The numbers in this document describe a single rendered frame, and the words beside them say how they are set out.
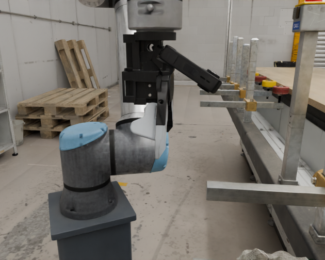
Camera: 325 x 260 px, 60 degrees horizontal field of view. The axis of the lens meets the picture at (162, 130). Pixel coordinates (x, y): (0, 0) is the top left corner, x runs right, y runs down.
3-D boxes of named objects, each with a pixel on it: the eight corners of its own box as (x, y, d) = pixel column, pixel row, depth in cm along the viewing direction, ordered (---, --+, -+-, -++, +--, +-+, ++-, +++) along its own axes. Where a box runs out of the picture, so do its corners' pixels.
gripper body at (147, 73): (132, 98, 55) (130, 33, 51) (176, 99, 54) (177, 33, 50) (122, 107, 48) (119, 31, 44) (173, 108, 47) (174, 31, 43)
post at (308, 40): (281, 187, 86) (303, 31, 73) (277, 179, 91) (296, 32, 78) (297, 188, 86) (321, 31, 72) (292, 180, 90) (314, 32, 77)
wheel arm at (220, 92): (199, 96, 176) (199, 89, 175) (199, 95, 180) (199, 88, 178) (271, 97, 172) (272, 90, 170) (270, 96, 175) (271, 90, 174)
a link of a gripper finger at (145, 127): (129, 158, 46) (135, 106, 49) (164, 159, 46) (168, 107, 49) (125, 153, 44) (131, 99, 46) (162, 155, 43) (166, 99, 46)
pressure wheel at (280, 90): (276, 104, 155) (278, 84, 152) (289, 107, 149) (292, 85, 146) (267, 107, 151) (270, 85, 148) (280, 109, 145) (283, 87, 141)
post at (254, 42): (243, 128, 158) (252, 37, 144) (242, 126, 161) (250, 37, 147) (250, 128, 157) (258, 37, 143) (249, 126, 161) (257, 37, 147)
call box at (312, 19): (299, 34, 72) (304, 1, 70) (291, 35, 79) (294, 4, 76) (328, 34, 71) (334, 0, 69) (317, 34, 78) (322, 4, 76)
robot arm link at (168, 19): (183, 5, 50) (180, -3, 40) (183, 34, 51) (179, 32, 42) (133, 6, 51) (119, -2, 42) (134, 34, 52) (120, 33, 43)
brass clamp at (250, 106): (245, 111, 148) (246, 101, 146) (241, 106, 161) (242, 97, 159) (257, 111, 147) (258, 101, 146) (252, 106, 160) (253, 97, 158)
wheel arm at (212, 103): (199, 108, 153) (200, 100, 152) (199, 107, 157) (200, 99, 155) (282, 110, 149) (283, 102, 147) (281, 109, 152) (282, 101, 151)
